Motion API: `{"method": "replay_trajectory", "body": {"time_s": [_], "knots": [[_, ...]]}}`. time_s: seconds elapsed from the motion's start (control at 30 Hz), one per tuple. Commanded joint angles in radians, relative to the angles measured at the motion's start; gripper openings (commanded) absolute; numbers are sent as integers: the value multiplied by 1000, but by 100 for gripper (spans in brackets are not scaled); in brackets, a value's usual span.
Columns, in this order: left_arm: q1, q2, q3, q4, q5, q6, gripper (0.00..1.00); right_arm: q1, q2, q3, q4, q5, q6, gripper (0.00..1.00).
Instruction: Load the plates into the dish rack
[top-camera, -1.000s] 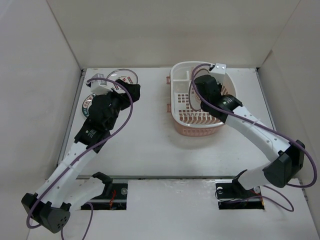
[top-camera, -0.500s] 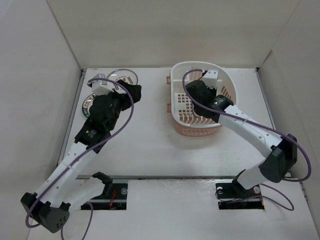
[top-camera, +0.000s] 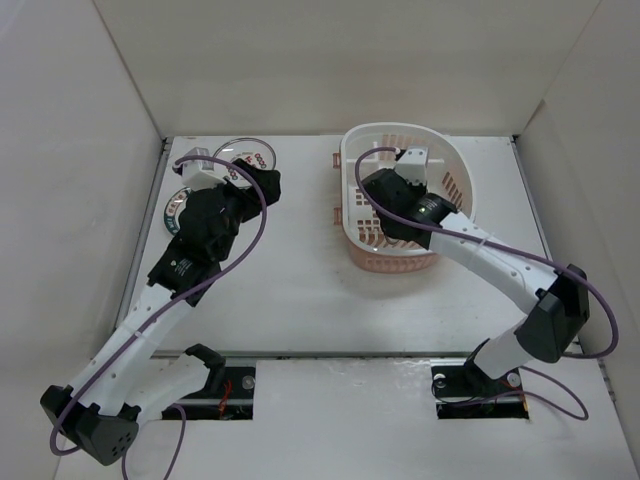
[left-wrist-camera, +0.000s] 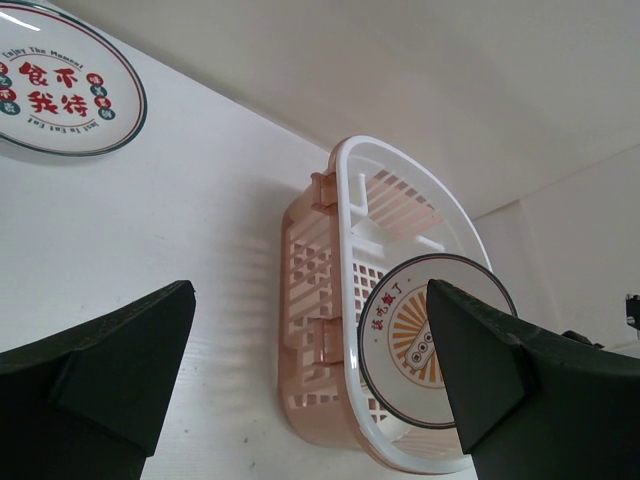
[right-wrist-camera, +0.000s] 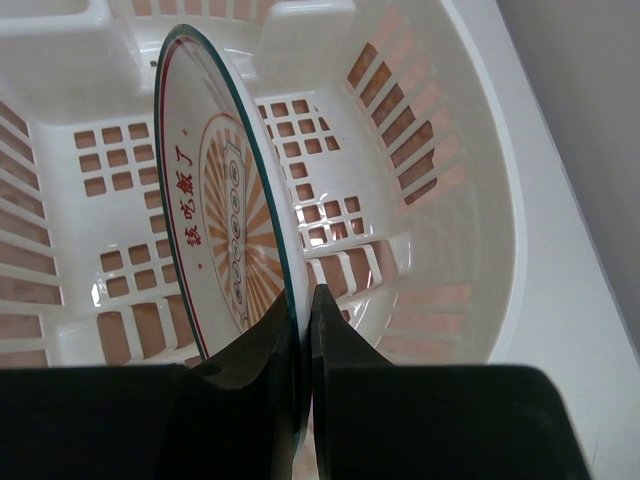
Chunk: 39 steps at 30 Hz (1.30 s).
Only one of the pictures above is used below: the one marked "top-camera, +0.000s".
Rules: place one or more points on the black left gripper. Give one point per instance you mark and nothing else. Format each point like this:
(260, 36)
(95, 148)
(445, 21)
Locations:
(267, 182)

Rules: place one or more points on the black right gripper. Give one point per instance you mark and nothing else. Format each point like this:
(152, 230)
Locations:
(417, 188)

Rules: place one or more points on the plate with orange sunburst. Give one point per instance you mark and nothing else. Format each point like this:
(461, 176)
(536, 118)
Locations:
(397, 243)

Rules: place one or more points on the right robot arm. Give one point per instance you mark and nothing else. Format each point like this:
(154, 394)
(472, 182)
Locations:
(555, 304)

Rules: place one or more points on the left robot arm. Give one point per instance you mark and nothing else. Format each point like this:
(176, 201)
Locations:
(102, 410)

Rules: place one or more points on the white plastic dish rack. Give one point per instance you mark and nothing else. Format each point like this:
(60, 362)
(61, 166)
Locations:
(448, 174)

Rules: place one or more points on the plate with red characters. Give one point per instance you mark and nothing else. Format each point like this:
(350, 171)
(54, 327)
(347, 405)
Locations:
(254, 151)

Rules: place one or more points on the plate with green rim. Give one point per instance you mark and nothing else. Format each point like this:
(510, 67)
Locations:
(173, 208)

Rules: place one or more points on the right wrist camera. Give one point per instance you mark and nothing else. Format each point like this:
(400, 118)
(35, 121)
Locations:
(411, 165)

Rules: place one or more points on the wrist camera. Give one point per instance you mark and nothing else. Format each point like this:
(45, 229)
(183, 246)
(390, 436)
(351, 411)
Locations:
(198, 174)
(411, 165)

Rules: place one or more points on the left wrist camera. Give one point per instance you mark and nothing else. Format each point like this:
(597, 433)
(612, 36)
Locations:
(198, 174)

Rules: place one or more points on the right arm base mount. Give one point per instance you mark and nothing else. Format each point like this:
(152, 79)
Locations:
(462, 391)

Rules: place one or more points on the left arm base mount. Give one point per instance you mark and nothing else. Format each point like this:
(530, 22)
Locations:
(227, 394)

